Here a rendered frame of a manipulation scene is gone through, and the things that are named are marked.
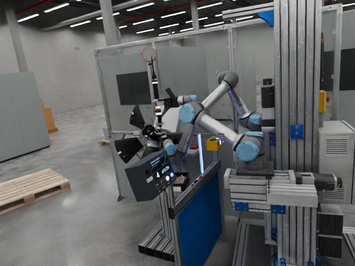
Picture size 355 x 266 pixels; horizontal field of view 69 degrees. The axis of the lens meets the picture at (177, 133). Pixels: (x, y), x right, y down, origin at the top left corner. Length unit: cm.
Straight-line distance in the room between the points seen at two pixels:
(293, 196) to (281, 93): 63
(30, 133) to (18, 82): 132
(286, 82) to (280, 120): 24
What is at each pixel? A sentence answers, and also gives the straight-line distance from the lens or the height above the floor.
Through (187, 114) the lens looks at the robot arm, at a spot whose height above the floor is 142.
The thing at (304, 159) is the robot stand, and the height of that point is 104.
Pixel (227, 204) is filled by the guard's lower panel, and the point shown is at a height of 19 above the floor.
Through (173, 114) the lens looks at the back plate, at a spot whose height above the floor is 128.
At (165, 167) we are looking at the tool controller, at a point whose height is 117.
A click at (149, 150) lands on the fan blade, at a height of 108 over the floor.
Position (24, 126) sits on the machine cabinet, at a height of 71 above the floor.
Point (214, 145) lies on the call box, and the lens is 223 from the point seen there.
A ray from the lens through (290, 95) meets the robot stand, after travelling 176.
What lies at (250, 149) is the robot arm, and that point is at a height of 122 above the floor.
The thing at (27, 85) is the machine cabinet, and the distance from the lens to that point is 766.
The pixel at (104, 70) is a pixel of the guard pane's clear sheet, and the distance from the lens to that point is 343.
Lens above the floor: 169
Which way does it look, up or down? 14 degrees down
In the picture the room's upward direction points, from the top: 6 degrees counter-clockwise
